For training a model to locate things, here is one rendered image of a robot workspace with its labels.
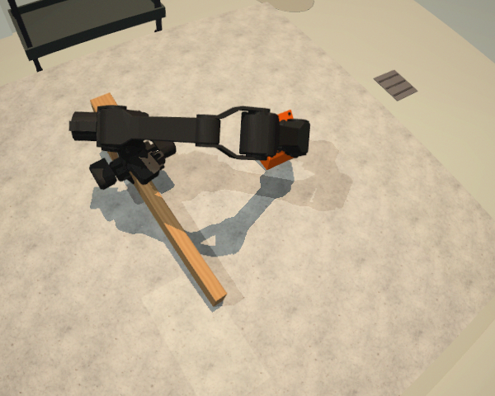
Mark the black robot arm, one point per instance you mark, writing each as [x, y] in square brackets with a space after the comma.
[114, 129]

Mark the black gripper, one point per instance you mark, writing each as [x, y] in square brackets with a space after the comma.
[106, 175]

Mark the brown wooden post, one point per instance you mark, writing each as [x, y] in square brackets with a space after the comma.
[106, 99]

